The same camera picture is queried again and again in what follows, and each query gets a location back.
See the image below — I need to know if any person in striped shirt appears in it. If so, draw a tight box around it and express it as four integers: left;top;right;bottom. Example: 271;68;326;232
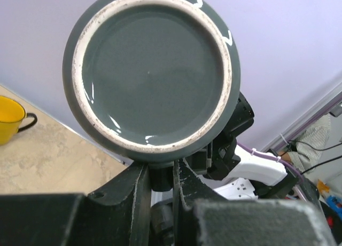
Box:
278;114;331;172

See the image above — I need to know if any aluminium frame rail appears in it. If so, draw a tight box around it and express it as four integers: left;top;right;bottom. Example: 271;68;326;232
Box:
262;82;341;152

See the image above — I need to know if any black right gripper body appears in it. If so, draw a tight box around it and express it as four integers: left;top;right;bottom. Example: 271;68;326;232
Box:
186;93;254;180

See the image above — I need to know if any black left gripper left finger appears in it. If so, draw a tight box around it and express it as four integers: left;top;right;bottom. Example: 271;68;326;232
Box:
1;163;151;245

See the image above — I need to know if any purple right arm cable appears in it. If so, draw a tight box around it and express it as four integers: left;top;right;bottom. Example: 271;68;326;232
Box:
236;141;305;182

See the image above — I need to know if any yellow mug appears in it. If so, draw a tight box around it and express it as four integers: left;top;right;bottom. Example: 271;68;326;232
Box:
1;96;38;145

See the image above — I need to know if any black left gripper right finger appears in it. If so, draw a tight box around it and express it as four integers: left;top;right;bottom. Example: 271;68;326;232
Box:
173;160;336;246

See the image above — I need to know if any dark grey mug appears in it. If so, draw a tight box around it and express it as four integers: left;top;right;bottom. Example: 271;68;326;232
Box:
62;0;241;192

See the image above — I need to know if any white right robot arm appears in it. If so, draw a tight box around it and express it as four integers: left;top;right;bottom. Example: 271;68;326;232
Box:
185;94;304;200

